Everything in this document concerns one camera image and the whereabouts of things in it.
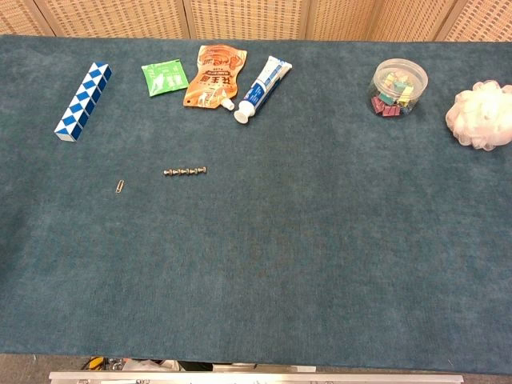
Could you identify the green tea sachet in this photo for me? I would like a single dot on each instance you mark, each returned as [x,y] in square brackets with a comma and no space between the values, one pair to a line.
[164,77]

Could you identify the teal felt table mat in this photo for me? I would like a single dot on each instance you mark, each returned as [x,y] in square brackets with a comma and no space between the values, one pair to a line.
[280,240]

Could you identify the white blue toothpaste tube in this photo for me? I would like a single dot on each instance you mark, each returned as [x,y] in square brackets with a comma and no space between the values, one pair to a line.
[261,89]

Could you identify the orange spouted drink pouch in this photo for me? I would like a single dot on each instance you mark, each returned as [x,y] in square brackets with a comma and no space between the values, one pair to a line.
[214,78]

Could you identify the row of metal pushpins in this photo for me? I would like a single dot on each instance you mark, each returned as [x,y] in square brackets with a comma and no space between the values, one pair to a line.
[185,171]

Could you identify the woven rattan folding screen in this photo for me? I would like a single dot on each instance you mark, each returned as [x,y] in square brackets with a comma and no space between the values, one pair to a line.
[248,18]

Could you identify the blue white snake puzzle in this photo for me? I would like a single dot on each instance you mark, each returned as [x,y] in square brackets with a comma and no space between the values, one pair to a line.
[83,101]

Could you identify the clear jar of binder clips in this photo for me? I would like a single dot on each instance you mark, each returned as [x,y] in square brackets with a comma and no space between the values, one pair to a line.
[397,87]

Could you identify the aluminium profile rail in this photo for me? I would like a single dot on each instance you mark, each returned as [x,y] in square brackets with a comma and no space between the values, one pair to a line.
[256,377]

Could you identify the small metal paper clip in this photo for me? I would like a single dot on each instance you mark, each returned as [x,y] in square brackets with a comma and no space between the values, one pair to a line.
[119,186]

